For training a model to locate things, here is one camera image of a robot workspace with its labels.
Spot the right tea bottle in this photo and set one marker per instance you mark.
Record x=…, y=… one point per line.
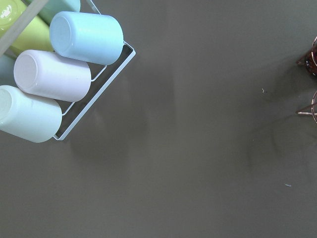
x=311, y=61

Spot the blue plastic cup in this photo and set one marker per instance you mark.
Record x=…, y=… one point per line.
x=87, y=37

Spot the pink plastic cup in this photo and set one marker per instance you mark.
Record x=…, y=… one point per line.
x=50, y=75

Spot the white plastic cup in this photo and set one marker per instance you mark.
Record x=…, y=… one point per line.
x=27, y=116

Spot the yellow plastic cup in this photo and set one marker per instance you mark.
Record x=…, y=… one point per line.
x=34, y=37

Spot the green plastic cup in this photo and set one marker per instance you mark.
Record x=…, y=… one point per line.
x=53, y=7

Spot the copper wire bottle rack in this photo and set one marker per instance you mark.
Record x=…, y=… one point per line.
x=311, y=109

